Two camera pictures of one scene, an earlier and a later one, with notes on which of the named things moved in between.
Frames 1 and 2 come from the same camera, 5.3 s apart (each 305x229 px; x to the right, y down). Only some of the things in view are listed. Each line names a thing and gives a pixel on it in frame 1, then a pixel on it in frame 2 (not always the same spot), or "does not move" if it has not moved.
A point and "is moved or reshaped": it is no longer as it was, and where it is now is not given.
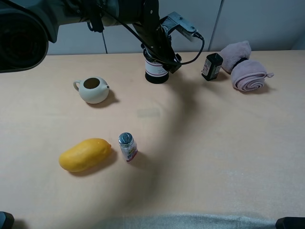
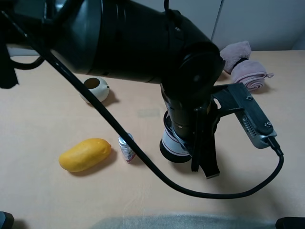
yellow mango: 86,155 does not move
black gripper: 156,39 to 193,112
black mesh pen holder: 155,73 is moved or reshaped
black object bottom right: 290,223 does not move
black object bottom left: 6,220 does not move
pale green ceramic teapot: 93,89 does not move
